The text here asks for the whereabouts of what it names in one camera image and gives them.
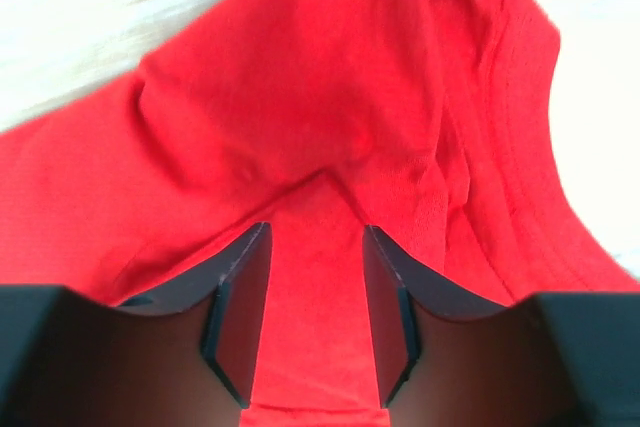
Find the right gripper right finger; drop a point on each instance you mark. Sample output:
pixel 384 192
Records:
pixel 445 356

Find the red t shirt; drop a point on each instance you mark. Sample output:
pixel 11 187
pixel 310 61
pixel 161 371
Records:
pixel 428 118

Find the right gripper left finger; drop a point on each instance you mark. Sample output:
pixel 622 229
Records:
pixel 180 354

